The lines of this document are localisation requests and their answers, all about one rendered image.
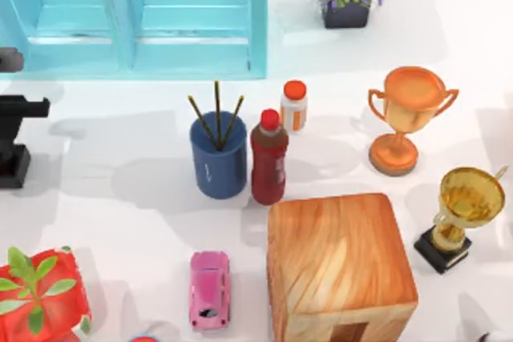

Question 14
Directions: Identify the orange trophy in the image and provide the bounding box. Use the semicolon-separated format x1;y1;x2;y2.
367;66;460;177

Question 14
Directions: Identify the blue cup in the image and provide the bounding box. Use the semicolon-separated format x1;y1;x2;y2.
188;110;248;201

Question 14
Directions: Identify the light blue rack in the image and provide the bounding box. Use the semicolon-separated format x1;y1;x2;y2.
0;0;269;81

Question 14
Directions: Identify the red bottle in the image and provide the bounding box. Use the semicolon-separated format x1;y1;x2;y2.
249;108;290;207

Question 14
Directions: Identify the green plant red pot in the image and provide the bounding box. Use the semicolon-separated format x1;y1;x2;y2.
0;245;93;342

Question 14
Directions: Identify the pink toy car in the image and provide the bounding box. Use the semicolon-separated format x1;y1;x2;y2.
188;250;233;332

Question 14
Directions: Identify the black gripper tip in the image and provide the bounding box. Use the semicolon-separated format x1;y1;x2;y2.
0;47;26;73

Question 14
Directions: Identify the wooden block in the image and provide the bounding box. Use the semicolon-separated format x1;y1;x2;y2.
266;192;419;342

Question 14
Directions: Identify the gold trophy black base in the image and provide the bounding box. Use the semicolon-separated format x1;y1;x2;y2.
413;165;508;276

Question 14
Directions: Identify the white bottle orange cap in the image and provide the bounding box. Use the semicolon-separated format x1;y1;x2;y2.
279;79;310;135

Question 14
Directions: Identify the thin brown stick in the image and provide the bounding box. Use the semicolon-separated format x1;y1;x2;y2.
187;95;219;150
221;95;245;147
214;80;223;151

